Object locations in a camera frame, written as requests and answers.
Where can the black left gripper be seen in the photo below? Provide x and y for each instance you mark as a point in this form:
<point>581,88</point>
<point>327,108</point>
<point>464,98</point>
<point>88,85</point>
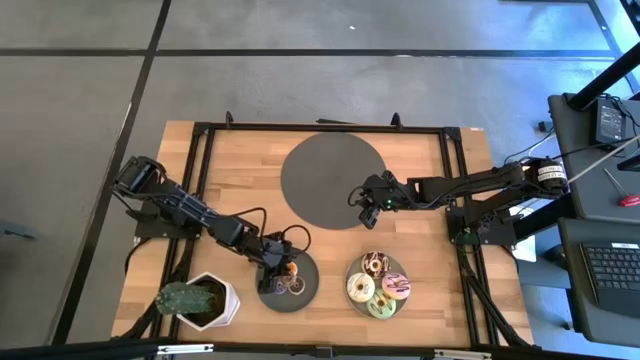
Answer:
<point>275,252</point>

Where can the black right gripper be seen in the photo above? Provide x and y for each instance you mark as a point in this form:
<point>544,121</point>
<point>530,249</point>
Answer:
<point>395,195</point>

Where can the small orange donut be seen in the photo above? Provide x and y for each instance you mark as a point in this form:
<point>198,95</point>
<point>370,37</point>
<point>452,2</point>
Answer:
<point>293,269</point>

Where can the small brown donut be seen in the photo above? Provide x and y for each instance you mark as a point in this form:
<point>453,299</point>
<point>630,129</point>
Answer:
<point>287,281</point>

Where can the small purple donut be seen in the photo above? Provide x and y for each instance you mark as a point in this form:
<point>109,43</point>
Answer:
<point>280,289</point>

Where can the small dark chocolate donut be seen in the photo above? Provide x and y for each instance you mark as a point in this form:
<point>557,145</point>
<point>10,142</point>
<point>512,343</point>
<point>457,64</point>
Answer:
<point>298,286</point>

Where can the large chocolate sprinkled donut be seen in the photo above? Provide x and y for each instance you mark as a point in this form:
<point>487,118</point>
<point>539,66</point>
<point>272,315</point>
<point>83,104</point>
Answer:
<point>375,264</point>

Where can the large pink frosted donut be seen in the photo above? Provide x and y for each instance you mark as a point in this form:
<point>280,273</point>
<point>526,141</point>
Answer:
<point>396,285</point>

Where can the large white frosted donut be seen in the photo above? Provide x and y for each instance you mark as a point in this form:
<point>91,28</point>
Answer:
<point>360,287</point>

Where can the large green frosted donut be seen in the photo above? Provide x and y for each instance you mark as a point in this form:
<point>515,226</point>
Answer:
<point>380,305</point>

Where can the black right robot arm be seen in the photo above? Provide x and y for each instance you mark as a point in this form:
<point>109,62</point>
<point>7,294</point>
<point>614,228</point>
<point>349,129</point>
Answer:
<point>480,182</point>

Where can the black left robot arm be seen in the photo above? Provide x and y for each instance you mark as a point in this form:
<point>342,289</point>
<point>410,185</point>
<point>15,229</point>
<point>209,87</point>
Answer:
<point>190,207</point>

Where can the dark grey round plate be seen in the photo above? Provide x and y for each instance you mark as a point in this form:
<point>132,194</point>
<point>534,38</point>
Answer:
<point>307,300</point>

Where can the white hexagonal plant pot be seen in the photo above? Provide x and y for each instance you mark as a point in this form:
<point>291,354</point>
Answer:
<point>227,305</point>

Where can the round dark grey mat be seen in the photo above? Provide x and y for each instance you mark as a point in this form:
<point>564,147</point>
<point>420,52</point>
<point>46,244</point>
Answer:
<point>325,180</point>

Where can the light grey round plate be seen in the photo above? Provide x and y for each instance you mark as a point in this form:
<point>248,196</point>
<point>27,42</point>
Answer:
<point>352,265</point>

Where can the green cactus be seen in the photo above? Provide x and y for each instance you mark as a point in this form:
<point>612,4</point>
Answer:
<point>182,299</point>

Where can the grey side desk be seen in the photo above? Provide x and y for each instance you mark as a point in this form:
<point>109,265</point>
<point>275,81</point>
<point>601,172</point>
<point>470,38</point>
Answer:
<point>580,145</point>

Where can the white rod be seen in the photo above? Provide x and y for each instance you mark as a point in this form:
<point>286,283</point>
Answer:
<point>605,161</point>

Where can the black electronic box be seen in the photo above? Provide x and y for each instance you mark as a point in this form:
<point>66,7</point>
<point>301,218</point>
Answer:
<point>610,122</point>

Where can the black keyboard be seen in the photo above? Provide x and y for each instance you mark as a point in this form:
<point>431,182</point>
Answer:
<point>615,272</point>

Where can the black diagonal pole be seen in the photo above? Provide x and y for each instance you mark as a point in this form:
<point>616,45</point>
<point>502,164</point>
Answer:
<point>605,75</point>

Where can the black aluminium table frame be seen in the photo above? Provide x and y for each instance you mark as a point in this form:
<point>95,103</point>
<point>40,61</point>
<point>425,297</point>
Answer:
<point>325,127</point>

